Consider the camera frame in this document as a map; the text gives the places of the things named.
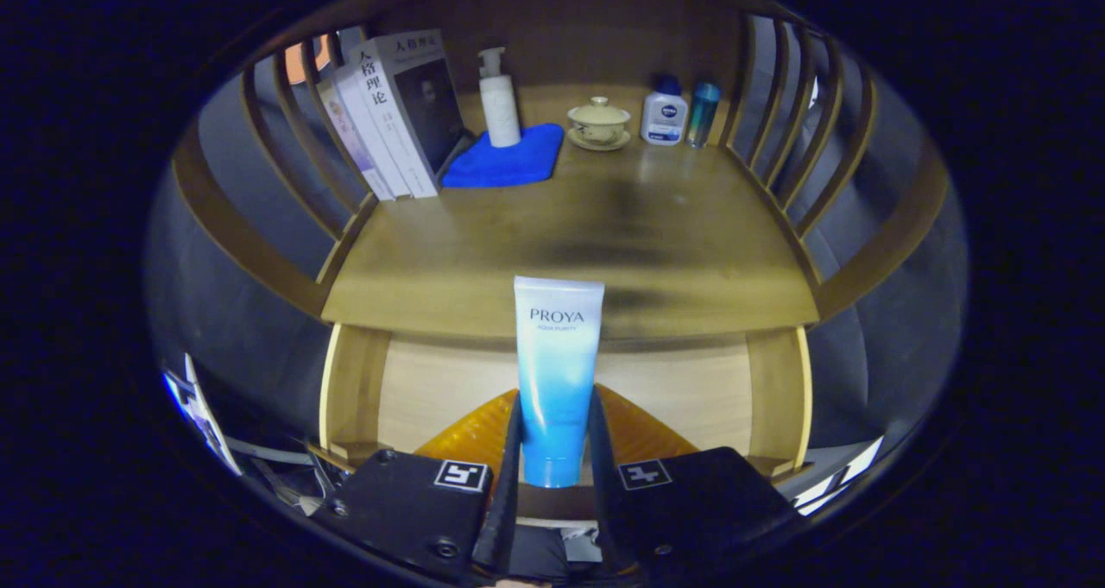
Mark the wooden drawer with black knob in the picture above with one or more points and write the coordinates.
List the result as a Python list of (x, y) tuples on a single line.
[(449, 389)]

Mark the plain white book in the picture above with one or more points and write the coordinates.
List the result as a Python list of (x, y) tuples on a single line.
[(375, 130)]

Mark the blue folded cloth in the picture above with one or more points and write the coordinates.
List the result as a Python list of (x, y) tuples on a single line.
[(505, 163)]

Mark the beige lidded teacup with saucer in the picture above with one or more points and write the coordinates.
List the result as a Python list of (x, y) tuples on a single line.
[(598, 122)]

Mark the white pump bottle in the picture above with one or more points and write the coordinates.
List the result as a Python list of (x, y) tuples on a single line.
[(499, 109)]

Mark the brown wooden cabinet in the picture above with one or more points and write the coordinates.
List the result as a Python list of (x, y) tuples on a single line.
[(570, 35)]

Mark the pale purple book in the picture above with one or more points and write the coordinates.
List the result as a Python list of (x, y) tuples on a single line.
[(350, 135)]

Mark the slim teal bottle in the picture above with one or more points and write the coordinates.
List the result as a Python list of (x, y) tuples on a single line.
[(702, 115)]

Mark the white lotion bottle blue cap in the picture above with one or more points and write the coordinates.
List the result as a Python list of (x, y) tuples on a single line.
[(663, 117)]

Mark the wooden countertop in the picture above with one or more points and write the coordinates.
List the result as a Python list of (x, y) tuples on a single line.
[(604, 251)]

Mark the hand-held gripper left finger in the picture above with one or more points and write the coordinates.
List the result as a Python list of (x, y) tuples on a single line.
[(508, 510)]

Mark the blue and white cream tube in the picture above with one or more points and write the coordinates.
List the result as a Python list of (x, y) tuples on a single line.
[(557, 372)]

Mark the white book with dark cover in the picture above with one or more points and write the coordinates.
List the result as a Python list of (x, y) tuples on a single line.
[(427, 109)]

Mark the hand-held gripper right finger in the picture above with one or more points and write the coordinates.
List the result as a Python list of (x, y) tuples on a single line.
[(604, 510)]

